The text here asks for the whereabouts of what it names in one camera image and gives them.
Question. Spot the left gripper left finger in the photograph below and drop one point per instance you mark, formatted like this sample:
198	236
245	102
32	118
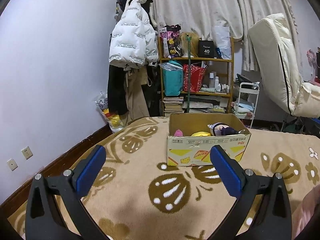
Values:
44	220

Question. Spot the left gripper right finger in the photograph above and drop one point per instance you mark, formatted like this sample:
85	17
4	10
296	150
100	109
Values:
273	218

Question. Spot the white-haired doll plush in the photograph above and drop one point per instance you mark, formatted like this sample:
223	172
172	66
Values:
221	129

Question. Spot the yellow dog plush toy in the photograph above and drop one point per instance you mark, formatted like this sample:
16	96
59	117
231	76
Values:
201	134

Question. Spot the open cardboard box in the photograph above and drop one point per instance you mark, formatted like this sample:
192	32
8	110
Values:
195	151

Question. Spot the plastic bag with toys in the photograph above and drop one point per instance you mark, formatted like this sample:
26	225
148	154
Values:
113	119

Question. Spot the pink plush toy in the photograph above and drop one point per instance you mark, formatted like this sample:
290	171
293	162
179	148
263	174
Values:
178	133

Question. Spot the white utility cart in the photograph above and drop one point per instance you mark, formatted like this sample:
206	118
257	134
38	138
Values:
245	105

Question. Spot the black hanging garment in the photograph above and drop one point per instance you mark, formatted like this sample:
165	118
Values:
116	95

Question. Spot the beige hanging coat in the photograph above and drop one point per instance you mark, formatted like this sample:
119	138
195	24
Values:
135	99

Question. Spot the stack of books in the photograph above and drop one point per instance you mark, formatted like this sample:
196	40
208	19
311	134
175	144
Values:
173	105

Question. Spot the red gift bag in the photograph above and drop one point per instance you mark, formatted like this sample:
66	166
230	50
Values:
197	75

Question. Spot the wooden shelf unit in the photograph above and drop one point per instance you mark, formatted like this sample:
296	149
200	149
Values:
226	78

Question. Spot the teal storage bag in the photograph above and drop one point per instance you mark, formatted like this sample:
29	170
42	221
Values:
172	78

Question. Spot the cream folded mattress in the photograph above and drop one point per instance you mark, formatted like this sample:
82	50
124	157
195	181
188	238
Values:
276	57

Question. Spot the black box marked 40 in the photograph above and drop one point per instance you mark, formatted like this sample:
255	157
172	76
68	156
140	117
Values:
206	49

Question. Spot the white puffer jacket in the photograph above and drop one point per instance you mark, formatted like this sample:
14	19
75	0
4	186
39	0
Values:
134	38

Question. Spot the green pole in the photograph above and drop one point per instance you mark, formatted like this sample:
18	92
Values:
189	72

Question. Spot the blonde wig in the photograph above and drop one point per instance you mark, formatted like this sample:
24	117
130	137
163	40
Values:
194	43

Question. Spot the floral curtain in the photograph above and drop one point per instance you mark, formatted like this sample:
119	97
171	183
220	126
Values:
202	16

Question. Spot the wall socket lower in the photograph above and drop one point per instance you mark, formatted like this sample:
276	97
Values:
12	164

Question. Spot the wall socket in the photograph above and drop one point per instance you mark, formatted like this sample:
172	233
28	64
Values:
27	153
12	164

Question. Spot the wall socket upper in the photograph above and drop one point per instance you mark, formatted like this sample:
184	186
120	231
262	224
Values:
27	153

